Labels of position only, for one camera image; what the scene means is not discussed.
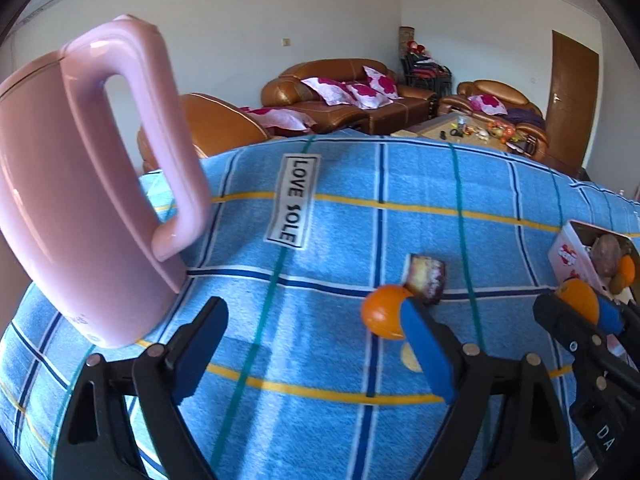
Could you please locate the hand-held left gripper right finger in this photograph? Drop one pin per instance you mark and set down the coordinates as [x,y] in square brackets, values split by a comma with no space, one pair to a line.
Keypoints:
[425,355]

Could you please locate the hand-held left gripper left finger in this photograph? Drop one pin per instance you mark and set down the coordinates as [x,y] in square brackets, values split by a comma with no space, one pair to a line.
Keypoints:
[200,355]

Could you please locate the red plush toy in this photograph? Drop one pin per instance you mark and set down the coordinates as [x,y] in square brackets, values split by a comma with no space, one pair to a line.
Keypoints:
[416,47]

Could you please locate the brown round fruit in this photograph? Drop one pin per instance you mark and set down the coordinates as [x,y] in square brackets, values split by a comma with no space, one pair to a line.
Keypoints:
[606,255]

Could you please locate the brown kiwi fruit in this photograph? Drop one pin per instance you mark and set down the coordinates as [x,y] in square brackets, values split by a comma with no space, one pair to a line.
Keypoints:
[620,284]

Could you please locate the white box with fruit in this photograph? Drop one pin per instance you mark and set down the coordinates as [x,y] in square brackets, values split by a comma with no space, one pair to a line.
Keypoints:
[567,255]

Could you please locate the pink floral cloth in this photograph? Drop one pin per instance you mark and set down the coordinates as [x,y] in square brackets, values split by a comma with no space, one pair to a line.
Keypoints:
[280,119]

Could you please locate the rolled brown mat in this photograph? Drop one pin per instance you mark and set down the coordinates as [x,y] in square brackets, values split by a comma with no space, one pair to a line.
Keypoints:
[406,37]

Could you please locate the stacked dark chairs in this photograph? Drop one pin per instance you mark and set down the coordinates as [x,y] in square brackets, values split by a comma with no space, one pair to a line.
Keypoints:
[427,72]

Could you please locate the orange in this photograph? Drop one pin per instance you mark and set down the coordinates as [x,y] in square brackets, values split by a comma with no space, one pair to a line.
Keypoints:
[380,310]
[627,266]
[582,300]

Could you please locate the brown leather armchair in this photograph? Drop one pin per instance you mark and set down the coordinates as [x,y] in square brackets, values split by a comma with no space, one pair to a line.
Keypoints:
[500,90]
[215,125]

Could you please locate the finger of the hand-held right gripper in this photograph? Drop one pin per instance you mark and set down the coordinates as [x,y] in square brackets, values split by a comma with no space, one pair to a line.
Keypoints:
[611,314]
[560,320]

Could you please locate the purple blanket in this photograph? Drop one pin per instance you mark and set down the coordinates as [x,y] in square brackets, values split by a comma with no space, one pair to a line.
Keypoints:
[525,120]

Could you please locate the brown wooden door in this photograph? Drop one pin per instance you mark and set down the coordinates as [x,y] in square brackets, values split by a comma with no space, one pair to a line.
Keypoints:
[570,110]

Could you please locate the wooden coffee table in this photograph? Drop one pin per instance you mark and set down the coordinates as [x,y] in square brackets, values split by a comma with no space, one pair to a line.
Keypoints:
[430,130]

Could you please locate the brown leather sofa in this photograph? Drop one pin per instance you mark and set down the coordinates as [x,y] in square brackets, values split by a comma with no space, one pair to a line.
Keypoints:
[300,72]

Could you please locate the pink kettle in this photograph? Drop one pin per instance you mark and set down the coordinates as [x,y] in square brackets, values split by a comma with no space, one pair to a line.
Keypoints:
[60,210]

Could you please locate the white red floral pillow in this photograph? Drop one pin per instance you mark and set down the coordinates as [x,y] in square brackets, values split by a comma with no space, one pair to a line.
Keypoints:
[325,91]
[367,95]
[382,81]
[487,105]

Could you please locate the blue plaid tablecloth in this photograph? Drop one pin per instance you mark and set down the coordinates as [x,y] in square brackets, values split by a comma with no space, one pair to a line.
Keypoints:
[325,240]

